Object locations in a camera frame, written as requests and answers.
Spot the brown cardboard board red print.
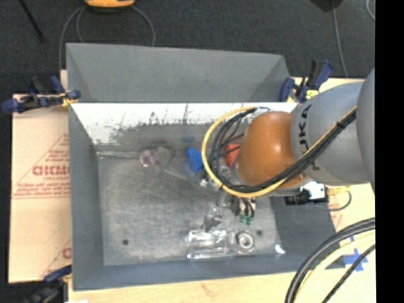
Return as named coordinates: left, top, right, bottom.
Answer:
left=8, top=93, right=74, bottom=284

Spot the grey metal bin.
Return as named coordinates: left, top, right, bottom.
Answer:
left=65, top=42, right=345, bottom=292

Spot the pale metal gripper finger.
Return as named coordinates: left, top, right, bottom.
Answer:
left=206, top=208, right=224, bottom=223
left=203, top=217, right=224, bottom=233

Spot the black cylinder on white bracket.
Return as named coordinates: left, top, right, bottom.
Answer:
left=285, top=181, right=326, bottom=206

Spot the blue plastic object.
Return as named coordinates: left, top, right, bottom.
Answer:
left=184, top=146, right=205, bottom=174

